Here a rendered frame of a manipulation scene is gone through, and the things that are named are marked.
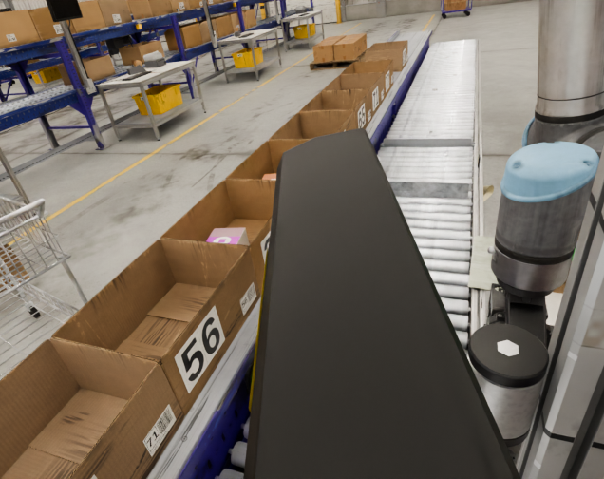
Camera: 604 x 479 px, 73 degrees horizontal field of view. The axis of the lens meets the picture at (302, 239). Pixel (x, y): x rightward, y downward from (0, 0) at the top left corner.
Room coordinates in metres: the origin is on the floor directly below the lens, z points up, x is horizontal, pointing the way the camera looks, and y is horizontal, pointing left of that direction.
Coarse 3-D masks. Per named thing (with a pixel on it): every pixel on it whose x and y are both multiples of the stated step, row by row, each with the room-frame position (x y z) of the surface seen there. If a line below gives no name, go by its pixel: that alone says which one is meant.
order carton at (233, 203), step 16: (224, 192) 1.36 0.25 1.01; (240, 192) 1.36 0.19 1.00; (256, 192) 1.33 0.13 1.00; (272, 192) 1.31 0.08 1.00; (192, 208) 1.18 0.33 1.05; (208, 208) 1.26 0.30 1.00; (224, 208) 1.34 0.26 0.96; (240, 208) 1.36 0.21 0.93; (256, 208) 1.33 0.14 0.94; (272, 208) 1.31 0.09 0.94; (176, 224) 1.10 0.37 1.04; (192, 224) 1.16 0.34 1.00; (208, 224) 1.23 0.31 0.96; (224, 224) 1.31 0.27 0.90; (240, 224) 1.32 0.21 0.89; (256, 224) 1.30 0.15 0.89; (256, 240) 0.94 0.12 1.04; (256, 256) 0.93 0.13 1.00; (256, 272) 0.91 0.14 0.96
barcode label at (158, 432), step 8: (168, 408) 0.52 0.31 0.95; (160, 416) 0.50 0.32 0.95; (168, 416) 0.52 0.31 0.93; (160, 424) 0.50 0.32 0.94; (168, 424) 0.51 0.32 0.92; (152, 432) 0.48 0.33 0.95; (160, 432) 0.49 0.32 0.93; (144, 440) 0.46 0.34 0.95; (152, 440) 0.47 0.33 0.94; (160, 440) 0.48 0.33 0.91; (152, 448) 0.46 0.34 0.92
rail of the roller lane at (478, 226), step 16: (480, 48) 4.52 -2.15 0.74; (480, 64) 3.85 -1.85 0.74; (480, 80) 3.31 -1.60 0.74; (480, 96) 2.89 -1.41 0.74; (480, 112) 2.55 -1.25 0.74; (480, 128) 2.27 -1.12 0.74; (480, 144) 2.04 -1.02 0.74; (480, 176) 1.68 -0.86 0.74; (480, 192) 1.53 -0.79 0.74; (480, 208) 1.40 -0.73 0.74; (480, 224) 1.29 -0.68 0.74; (480, 304) 0.88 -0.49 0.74; (480, 320) 0.81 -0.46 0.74
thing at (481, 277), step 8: (480, 240) 1.18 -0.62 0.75; (488, 240) 1.17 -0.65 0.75; (480, 248) 1.13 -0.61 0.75; (472, 256) 1.10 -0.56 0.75; (480, 256) 1.09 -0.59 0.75; (488, 256) 1.08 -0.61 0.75; (472, 264) 1.05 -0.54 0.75; (480, 264) 1.05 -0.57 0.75; (488, 264) 1.04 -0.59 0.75; (472, 272) 1.02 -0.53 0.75; (480, 272) 1.01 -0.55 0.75; (488, 272) 1.00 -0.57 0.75; (472, 280) 0.97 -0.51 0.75; (480, 280) 0.97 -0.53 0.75; (488, 280) 0.96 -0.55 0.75; (496, 280) 0.96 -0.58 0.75; (480, 288) 0.94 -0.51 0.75; (488, 288) 0.93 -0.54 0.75; (496, 288) 0.92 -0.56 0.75
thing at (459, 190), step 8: (392, 184) 1.64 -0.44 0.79; (400, 184) 1.62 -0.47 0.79; (408, 184) 1.61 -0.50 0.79; (416, 184) 1.60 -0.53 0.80; (424, 184) 1.58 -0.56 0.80; (432, 184) 1.57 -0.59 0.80; (440, 184) 1.56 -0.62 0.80; (448, 184) 1.54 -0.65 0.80; (456, 184) 1.53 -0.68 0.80; (464, 184) 1.52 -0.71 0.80; (400, 192) 1.62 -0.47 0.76; (408, 192) 1.61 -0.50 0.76; (416, 192) 1.60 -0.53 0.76; (424, 192) 1.58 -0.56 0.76; (432, 192) 1.57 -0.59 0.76; (440, 192) 1.56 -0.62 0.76; (448, 192) 1.54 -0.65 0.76; (456, 192) 1.53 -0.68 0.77; (464, 192) 1.51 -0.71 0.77
